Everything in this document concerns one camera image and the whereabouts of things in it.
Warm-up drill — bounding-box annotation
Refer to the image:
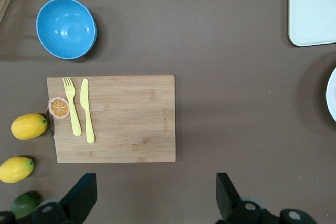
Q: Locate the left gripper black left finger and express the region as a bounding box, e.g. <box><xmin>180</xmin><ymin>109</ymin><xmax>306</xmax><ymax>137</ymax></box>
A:
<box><xmin>15</xmin><ymin>173</ymin><xmax>97</xmax><ymax>224</ymax></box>

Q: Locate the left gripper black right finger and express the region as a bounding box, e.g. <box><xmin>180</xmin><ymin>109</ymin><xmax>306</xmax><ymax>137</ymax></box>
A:
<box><xmin>215</xmin><ymin>173</ymin><xmax>281</xmax><ymax>224</ymax></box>

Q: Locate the white round plate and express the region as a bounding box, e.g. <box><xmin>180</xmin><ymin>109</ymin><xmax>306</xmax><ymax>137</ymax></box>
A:
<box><xmin>325</xmin><ymin>66</ymin><xmax>336</xmax><ymax>123</ymax></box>

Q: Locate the green lime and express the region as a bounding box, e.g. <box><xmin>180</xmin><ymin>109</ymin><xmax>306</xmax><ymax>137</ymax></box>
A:
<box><xmin>10</xmin><ymin>190</ymin><xmax>43</xmax><ymax>219</ymax></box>

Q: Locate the yellow lemon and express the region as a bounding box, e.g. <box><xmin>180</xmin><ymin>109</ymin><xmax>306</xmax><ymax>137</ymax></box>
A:
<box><xmin>10</xmin><ymin>113</ymin><xmax>48</xmax><ymax>140</ymax></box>
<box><xmin>0</xmin><ymin>156</ymin><xmax>34</xmax><ymax>184</ymax></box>

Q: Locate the yellow plastic fork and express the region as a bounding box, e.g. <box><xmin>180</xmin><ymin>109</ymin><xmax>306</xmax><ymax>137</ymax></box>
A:
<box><xmin>62</xmin><ymin>77</ymin><xmax>83</xmax><ymax>137</ymax></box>

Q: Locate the yellow plastic knife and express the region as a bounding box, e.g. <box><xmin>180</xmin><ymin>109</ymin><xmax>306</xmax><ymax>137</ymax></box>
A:
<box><xmin>79</xmin><ymin>78</ymin><xmax>96</xmax><ymax>144</ymax></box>

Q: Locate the wooden cutting board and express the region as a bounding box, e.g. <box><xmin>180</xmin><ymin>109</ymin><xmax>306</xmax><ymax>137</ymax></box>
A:
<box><xmin>44</xmin><ymin>74</ymin><xmax>177</xmax><ymax>164</ymax></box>

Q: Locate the toy orange slice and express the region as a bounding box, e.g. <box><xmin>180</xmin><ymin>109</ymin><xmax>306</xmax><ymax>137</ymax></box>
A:
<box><xmin>48</xmin><ymin>96</ymin><xmax>71</xmax><ymax>120</ymax></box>

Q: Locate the blue bowl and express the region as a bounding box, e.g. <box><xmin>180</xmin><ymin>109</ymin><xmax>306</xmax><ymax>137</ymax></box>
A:
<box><xmin>36</xmin><ymin>0</ymin><xmax>98</xmax><ymax>60</ymax></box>

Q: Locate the cream tray with bear print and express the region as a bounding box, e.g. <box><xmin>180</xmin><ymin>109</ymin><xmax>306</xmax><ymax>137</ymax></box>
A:
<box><xmin>288</xmin><ymin>0</ymin><xmax>336</xmax><ymax>47</ymax></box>

